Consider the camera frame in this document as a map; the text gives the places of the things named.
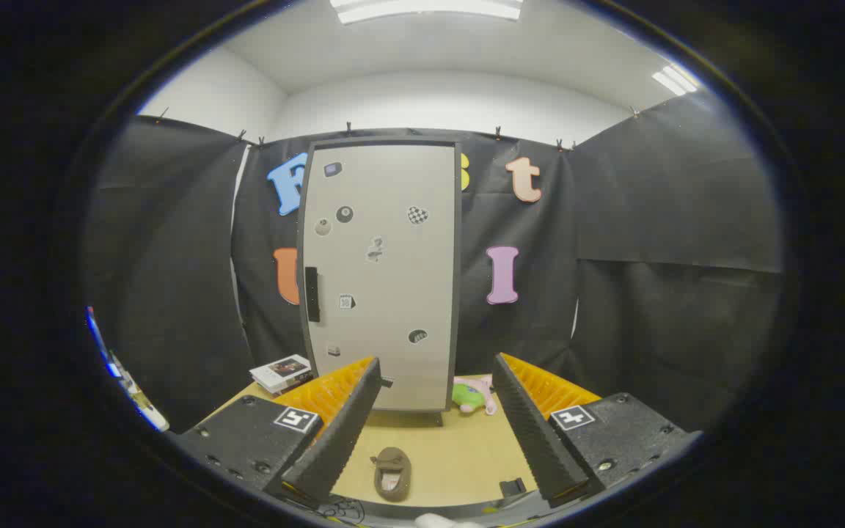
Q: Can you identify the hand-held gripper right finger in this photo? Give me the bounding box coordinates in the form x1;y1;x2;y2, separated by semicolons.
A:
492;352;703;508

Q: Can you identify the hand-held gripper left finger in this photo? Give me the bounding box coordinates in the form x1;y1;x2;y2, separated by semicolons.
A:
172;356;383;507

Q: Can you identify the brown fuzzy slipper shoe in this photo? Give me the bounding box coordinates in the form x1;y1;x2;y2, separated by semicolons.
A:
370;447;414;503

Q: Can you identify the grey shoe cabinet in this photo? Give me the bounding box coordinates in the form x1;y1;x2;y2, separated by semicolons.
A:
296;136;464;426

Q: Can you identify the pink and green plush toy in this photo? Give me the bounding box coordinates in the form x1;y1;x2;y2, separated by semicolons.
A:
452;374;498;417

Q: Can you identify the stack of books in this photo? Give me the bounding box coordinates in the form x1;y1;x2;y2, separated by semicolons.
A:
249;354;315;397

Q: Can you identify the cluttered white side table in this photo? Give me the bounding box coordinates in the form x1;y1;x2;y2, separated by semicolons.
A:
111;352;170;432

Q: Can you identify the black backdrop cloth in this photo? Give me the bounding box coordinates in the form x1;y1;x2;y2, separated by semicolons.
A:
85;92;784;433

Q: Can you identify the blue picture card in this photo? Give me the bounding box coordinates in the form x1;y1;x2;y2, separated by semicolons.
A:
85;307;122;378

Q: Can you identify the small ceiling light panel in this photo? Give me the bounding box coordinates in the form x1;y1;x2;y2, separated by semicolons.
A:
650;62;700;98

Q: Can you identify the long ceiling light panel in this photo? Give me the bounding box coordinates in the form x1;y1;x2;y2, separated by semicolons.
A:
331;0;524;25

